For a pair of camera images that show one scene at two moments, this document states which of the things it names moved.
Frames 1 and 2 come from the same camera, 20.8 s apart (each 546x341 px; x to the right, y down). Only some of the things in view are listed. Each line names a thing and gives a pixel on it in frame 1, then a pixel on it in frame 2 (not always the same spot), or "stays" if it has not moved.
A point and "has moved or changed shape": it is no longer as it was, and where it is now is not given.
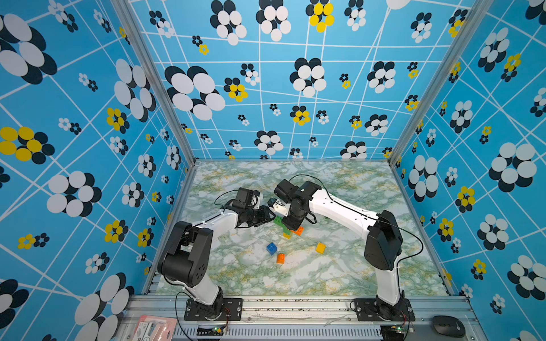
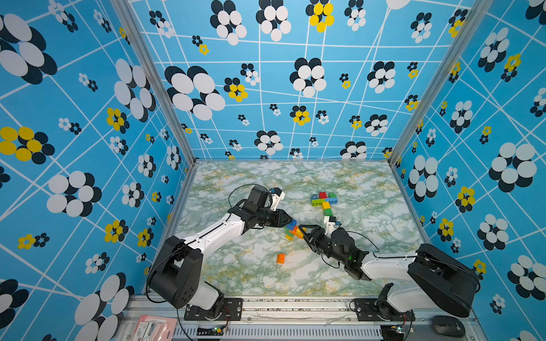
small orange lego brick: (281, 258) stays
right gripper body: (292, 221) -> (323, 244)
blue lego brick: (271, 248) has moved or changed shape
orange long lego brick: (298, 231) stays
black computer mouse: (448, 326) stays
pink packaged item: (155, 328) stays
